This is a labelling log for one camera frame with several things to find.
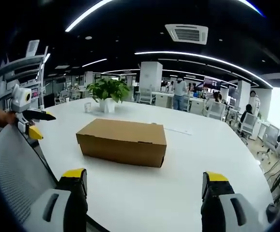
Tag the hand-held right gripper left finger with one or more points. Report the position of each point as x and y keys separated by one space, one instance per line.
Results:
x=65 y=205

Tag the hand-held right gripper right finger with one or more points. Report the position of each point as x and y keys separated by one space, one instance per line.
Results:
x=223 y=205

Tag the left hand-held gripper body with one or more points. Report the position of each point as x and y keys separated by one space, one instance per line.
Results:
x=19 y=99

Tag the brown cardboard shoe box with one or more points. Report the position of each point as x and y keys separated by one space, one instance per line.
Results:
x=123 y=142

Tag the person's left hand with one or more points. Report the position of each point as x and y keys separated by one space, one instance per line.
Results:
x=6 y=117

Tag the metal shelving rack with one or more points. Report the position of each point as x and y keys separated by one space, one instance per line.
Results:
x=21 y=77

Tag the grey mesh office chair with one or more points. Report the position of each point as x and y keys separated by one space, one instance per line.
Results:
x=17 y=169

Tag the white plant pot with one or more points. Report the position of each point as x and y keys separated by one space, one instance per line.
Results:
x=107 y=105

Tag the green potted plant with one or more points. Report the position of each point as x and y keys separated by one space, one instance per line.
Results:
x=108 y=90

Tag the white office chair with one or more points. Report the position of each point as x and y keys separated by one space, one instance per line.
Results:
x=145 y=95
x=249 y=125
x=216 y=110
x=270 y=142

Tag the white square pillar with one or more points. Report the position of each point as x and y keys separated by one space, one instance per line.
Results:
x=151 y=77

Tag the ceiling air conditioner vent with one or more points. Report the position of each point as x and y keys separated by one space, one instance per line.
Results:
x=187 y=33

